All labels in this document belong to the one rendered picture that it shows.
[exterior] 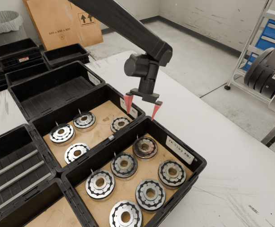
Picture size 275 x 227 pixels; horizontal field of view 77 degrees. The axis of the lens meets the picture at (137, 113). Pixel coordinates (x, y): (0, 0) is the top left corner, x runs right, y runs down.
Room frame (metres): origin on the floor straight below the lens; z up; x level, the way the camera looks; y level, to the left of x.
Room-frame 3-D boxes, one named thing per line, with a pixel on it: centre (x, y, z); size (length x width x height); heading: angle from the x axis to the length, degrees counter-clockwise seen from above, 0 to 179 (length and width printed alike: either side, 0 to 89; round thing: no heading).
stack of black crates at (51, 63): (1.67, 0.75, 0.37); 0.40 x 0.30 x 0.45; 124
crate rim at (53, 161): (0.48, 0.20, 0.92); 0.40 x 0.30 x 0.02; 132
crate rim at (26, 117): (0.70, 0.40, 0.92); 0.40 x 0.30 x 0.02; 132
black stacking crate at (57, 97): (0.70, 0.40, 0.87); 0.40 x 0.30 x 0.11; 132
